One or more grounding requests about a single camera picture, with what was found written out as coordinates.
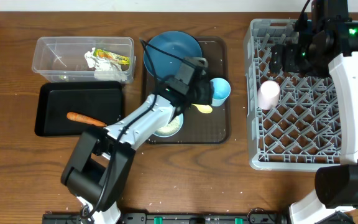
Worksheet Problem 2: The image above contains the clear plastic waste bin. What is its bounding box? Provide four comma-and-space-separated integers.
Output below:
32, 37, 135, 84

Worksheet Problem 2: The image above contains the pink cup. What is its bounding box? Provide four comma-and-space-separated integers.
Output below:
257, 80, 280, 110

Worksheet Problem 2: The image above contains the light blue rice bowl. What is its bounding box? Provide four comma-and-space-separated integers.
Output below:
154, 114, 184, 138

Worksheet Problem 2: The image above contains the orange carrot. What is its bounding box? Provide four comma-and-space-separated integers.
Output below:
67, 112, 107, 127

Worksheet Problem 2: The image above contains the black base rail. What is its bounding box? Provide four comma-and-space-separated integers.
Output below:
41, 208, 291, 224

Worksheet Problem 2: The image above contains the brown serving tray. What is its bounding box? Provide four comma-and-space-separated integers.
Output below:
147, 36, 231, 144

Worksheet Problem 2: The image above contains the light blue cup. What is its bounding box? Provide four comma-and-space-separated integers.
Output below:
210, 78, 231, 107

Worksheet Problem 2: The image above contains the black rectangular tray bin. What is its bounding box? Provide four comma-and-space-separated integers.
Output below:
34, 81, 124, 136

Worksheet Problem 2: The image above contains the yellow plastic spoon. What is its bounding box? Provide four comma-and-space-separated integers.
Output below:
193, 104, 213, 114

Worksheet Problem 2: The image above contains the grey dishwasher rack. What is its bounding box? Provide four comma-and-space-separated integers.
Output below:
244, 19, 342, 172

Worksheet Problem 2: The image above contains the white tissue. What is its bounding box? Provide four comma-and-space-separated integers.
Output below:
84, 48, 128, 82

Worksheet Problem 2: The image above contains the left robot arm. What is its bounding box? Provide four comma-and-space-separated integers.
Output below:
61, 70, 213, 223

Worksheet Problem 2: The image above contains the dark blue plate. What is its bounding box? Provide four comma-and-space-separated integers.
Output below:
147, 31, 203, 80

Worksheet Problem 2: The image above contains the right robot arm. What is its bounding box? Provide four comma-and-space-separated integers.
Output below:
268, 0, 358, 223

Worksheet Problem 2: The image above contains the yellow green snack wrapper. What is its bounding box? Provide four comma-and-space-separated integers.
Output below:
93, 49, 131, 65

